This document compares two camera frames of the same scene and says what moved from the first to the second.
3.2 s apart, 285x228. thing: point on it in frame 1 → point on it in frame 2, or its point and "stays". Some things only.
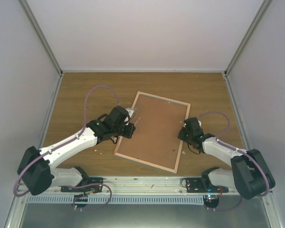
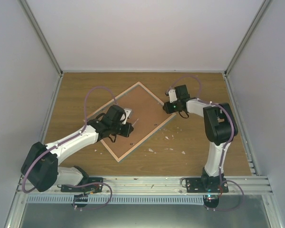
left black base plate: x=91 y=189 stays
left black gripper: x=128 y=134 stays
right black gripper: x=181 y=136 → x=168 y=110
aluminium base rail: x=148 y=186 stays
